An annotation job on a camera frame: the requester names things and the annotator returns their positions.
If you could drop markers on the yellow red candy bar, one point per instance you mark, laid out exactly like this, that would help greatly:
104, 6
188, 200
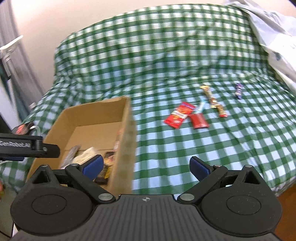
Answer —
213, 102

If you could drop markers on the silver stick snack packet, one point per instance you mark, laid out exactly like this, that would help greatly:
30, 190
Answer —
70, 156

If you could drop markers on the brown cardboard box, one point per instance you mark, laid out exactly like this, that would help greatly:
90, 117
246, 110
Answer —
96, 125

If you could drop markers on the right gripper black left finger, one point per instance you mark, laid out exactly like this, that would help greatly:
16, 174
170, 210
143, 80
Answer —
82, 177

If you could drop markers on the red white coffee stick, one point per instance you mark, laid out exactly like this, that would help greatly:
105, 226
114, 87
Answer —
117, 141

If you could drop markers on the red snack packet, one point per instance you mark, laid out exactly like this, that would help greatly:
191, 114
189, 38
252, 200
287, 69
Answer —
177, 117

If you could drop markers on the white rice cracker bar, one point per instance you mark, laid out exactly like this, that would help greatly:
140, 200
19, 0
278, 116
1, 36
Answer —
85, 156

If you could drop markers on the purple candy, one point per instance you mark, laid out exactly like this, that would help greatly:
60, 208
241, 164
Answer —
238, 90

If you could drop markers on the small red wrapped bar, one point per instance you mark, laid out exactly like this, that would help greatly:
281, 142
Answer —
198, 121

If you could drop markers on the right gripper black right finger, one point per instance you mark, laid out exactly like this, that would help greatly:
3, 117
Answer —
209, 178

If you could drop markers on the white printed cloth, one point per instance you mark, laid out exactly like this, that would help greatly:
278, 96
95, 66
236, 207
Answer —
276, 34

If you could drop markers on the grey curtain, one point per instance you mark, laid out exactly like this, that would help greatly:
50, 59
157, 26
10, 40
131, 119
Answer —
27, 88

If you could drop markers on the green checkered sofa cover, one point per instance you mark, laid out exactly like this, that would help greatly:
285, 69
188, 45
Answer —
160, 57

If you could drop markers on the black smartphone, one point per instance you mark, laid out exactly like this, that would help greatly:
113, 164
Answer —
23, 129

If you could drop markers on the black gold chocolate box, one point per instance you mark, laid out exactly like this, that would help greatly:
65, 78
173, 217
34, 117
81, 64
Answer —
103, 176

